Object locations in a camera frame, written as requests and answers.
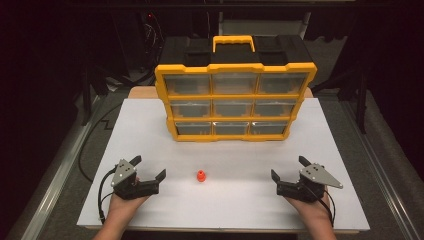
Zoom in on person's right hand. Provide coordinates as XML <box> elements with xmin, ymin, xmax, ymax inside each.
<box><xmin>284</xmin><ymin>188</ymin><xmax>332</xmax><ymax>219</ymax></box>

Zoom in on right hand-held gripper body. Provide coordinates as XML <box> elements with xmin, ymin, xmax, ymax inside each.
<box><xmin>276</xmin><ymin>163</ymin><xmax>344</xmax><ymax>203</ymax></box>

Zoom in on person's left hand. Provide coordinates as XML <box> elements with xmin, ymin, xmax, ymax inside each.
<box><xmin>108</xmin><ymin>176</ymin><xmax>150</xmax><ymax>218</ymax></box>

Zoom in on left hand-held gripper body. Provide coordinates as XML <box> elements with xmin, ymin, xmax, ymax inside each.
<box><xmin>110</xmin><ymin>158</ymin><xmax>160</xmax><ymax>201</ymax></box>

